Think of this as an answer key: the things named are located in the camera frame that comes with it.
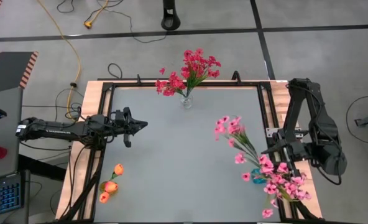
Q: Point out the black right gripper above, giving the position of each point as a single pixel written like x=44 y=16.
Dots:
x=299 y=151

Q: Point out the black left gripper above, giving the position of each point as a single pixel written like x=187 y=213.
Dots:
x=120 y=127

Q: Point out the pink artificial flower bunch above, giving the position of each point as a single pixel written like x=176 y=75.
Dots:
x=233 y=129
x=291 y=188
x=266 y=166

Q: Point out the red artificial flower bunch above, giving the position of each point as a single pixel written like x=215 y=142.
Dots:
x=196 y=65
x=174 y=82

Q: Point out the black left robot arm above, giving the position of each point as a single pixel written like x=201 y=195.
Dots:
x=56 y=130

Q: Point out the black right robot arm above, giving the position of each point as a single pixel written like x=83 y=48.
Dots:
x=302 y=102

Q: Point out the teal ceramic vase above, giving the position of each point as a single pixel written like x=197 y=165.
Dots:
x=256 y=178

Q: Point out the clear glass vase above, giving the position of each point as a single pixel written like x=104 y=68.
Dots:
x=186 y=102

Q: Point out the black side table base bar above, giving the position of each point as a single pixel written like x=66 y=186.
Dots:
x=41 y=168

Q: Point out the grey side table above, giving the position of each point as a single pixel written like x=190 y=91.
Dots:
x=10 y=161

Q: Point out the large black orange-striped mat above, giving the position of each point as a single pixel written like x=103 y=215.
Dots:
x=7 y=71

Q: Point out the backlit laptop keyboard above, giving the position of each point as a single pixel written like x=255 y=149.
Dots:
x=2 y=196

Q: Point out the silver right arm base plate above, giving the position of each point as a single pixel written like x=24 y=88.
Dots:
x=269 y=132

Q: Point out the black frame clamp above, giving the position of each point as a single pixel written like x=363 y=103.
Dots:
x=236 y=76
x=139 y=79

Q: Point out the black aluminium table frame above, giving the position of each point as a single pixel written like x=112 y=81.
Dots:
x=233 y=84

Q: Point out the black round post base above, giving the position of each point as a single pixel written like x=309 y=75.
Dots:
x=171 y=21

